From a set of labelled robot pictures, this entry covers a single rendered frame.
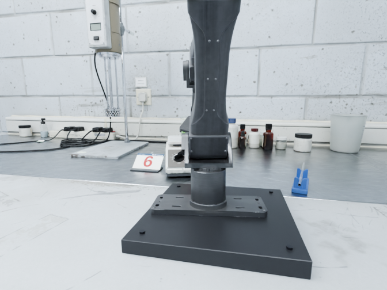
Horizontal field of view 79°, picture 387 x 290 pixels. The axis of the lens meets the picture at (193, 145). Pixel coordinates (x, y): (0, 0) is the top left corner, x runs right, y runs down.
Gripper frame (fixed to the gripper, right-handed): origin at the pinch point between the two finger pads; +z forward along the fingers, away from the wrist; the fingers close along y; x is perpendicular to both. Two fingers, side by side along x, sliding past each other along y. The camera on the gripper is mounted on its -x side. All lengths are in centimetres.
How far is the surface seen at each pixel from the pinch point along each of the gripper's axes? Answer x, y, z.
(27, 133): -16, 109, 41
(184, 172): 6.9, 1.5, 2.7
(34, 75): -39, 118, 18
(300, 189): 5.9, -26.9, -3.8
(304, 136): -39, -31, 11
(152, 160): 2.9, 14.2, 6.7
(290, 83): -66, -21, 2
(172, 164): 6.6, 5.3, 1.4
